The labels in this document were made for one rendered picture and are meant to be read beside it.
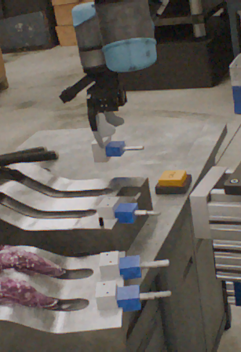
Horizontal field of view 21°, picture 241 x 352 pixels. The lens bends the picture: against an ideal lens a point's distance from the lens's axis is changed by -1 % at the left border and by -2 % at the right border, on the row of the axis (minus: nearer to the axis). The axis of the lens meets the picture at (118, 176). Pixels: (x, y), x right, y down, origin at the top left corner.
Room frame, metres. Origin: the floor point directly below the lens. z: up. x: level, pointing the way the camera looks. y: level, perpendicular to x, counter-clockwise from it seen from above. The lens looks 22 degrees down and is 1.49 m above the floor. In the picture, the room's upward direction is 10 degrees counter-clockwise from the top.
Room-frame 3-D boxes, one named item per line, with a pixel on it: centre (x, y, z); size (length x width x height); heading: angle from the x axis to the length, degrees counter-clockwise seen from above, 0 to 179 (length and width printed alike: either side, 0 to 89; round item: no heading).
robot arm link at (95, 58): (1.58, 0.00, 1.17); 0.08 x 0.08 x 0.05
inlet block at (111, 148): (1.57, -0.02, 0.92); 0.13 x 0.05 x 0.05; 67
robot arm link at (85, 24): (1.57, 0.00, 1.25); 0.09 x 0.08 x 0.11; 91
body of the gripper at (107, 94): (1.57, 0.00, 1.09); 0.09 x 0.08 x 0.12; 67
